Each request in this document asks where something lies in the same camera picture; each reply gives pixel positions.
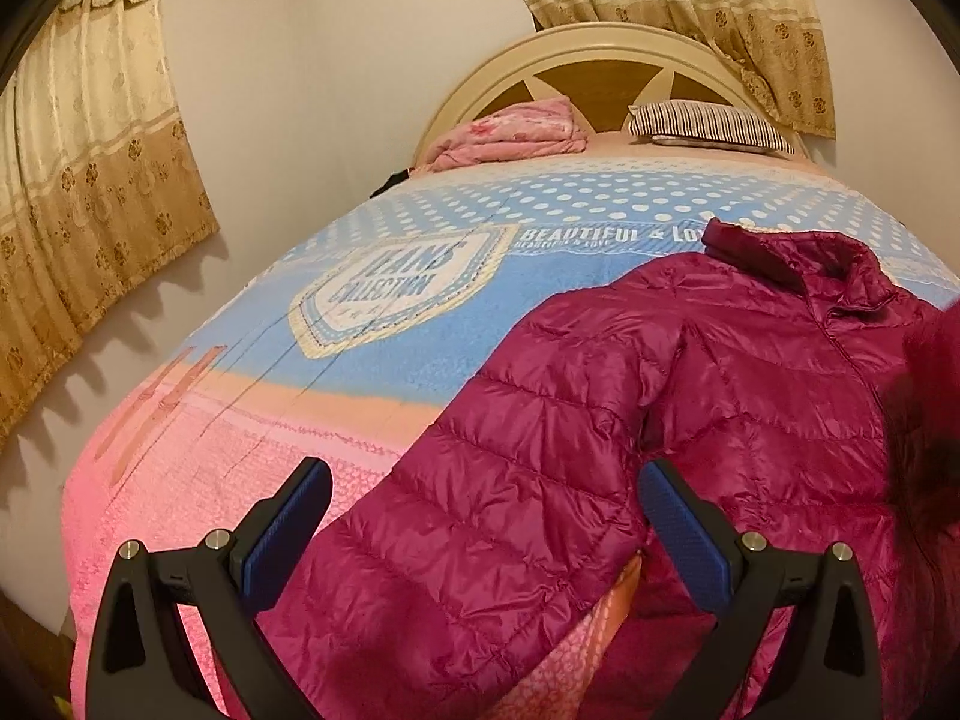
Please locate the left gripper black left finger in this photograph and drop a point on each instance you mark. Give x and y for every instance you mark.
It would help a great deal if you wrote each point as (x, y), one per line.
(141, 663)

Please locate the magenta quilted puffer jacket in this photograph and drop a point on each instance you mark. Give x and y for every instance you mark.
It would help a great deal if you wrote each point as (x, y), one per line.
(788, 380)

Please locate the blue and pink bedspread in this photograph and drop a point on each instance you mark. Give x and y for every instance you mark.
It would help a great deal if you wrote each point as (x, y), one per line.
(351, 344)

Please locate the beige curtain left window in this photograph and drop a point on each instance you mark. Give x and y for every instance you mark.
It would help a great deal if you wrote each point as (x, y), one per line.
(100, 188)

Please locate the striped pillow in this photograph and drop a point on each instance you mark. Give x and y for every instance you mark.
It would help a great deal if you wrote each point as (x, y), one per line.
(685, 121)

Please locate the folded pink floral blanket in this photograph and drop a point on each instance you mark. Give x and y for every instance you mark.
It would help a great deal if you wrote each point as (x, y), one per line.
(521, 131)

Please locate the cream wooden headboard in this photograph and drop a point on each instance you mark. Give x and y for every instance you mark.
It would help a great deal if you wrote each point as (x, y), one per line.
(602, 68)

